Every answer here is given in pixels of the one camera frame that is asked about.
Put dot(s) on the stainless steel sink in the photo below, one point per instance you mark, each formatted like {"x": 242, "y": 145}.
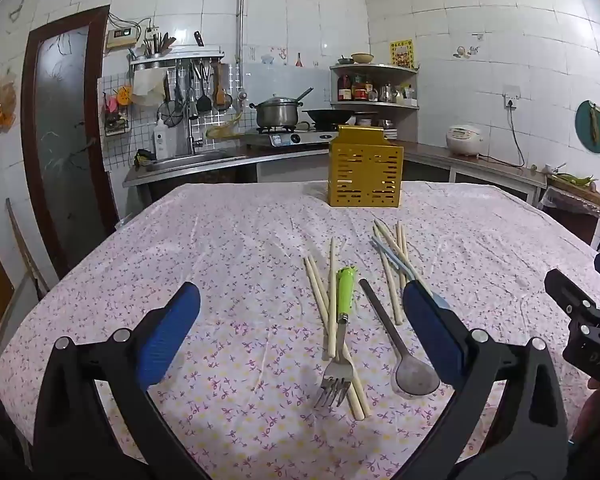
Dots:
{"x": 195, "y": 160}

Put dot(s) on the beige wall control box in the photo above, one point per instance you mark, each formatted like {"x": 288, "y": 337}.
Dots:
{"x": 120, "y": 37}

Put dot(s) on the metal wall rack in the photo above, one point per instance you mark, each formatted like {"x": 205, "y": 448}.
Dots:
{"x": 180, "y": 55}

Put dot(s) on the yellow cloth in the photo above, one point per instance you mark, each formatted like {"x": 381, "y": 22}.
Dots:
{"x": 222, "y": 127}

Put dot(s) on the green peppers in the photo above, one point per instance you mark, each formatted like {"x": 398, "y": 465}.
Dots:
{"x": 575, "y": 179}

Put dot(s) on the beige ceramic bowl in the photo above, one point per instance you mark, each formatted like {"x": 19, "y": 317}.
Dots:
{"x": 362, "y": 58}

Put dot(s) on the dark cloth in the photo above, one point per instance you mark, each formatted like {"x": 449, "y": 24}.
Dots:
{"x": 143, "y": 157}

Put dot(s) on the yellow wall poster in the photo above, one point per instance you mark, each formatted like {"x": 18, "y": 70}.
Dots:
{"x": 402, "y": 53}

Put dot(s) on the pink floral tablecloth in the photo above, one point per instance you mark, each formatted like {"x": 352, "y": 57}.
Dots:
{"x": 230, "y": 260}

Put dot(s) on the metal spoon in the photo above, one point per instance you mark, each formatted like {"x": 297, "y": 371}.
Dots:
{"x": 415, "y": 377}

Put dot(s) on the metal faucet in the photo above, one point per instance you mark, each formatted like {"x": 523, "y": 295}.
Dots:
{"x": 192, "y": 135}

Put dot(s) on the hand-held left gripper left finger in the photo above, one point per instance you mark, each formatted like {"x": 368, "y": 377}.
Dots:
{"x": 172, "y": 330}

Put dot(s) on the metal kettles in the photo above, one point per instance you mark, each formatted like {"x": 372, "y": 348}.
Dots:
{"x": 387, "y": 92}

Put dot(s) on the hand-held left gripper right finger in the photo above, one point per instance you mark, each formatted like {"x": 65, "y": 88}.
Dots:
{"x": 432, "y": 330}

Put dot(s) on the kitchen counter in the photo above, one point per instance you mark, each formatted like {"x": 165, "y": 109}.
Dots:
{"x": 430, "y": 152}

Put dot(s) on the stainless steel pot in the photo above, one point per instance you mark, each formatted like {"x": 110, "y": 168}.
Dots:
{"x": 275, "y": 112}

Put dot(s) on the gas stove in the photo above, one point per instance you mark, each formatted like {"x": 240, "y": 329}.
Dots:
{"x": 290, "y": 137}

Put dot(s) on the cutlery caddy with utensils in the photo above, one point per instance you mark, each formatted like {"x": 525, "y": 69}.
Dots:
{"x": 155, "y": 45}

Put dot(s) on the small hanging brush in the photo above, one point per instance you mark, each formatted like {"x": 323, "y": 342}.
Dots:
{"x": 595, "y": 122}

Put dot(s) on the white wall socket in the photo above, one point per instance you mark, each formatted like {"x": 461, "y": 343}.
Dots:
{"x": 512, "y": 96}

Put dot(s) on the orange plastic bag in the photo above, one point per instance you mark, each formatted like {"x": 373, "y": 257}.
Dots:
{"x": 0, "y": 105}

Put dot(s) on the row of hanging kitchen utensils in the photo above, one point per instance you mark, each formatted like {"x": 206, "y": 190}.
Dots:
{"x": 200, "y": 95}

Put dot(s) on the grey corner shelf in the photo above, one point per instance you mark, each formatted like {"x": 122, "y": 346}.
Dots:
{"x": 375, "y": 67}

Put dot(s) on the white soap bottle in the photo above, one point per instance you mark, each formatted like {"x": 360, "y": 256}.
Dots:
{"x": 160, "y": 140}

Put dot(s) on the grey wall pipe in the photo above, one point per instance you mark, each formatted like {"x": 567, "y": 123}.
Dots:
{"x": 240, "y": 35}

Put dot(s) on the teal round board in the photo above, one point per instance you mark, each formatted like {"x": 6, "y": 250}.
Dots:
{"x": 582, "y": 130}

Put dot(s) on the white rice cooker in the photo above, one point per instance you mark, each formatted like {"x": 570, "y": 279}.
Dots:
{"x": 465, "y": 141}

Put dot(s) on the row of sauce bottles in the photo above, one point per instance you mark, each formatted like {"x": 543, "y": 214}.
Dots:
{"x": 355, "y": 89}

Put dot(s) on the white plastic bag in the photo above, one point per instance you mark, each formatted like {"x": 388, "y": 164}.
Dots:
{"x": 147, "y": 85}

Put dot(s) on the yellow slotted utensil holder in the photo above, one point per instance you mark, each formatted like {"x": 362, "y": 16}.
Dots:
{"x": 365, "y": 180}

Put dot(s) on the black wok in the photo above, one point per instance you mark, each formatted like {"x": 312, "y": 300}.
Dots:
{"x": 327, "y": 117}

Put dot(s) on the side table with plastic cover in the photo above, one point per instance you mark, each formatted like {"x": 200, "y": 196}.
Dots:
{"x": 580, "y": 202}

